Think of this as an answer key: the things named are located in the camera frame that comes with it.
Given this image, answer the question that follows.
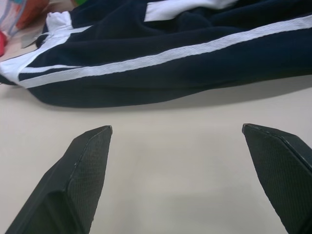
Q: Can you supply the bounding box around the red soft item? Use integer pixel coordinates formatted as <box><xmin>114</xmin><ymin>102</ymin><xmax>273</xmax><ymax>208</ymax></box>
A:
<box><xmin>0</xmin><ymin>30</ymin><xmax>9</xmax><ymax>58</ymax></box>

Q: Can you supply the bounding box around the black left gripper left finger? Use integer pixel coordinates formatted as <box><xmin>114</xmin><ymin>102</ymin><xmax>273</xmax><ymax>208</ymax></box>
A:
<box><xmin>4</xmin><ymin>125</ymin><xmax>113</xmax><ymax>234</ymax></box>

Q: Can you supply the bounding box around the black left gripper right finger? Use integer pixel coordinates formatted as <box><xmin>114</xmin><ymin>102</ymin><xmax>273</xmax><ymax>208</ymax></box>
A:
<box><xmin>241</xmin><ymin>123</ymin><xmax>312</xmax><ymax>234</ymax></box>

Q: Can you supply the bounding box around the navy jacket with white stripes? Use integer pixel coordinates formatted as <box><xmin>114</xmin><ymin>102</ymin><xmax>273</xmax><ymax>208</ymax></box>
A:
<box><xmin>0</xmin><ymin>0</ymin><xmax>312</xmax><ymax>109</ymax></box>

